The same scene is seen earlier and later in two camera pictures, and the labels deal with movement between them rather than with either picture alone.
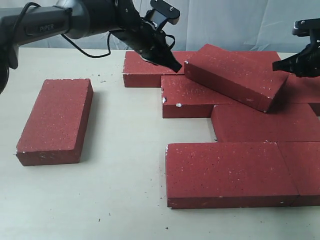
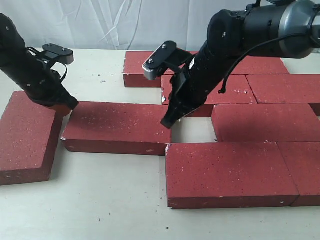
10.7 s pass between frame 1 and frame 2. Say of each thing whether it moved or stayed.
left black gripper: moved
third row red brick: stayed
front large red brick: stayed
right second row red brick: stayed
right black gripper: moved
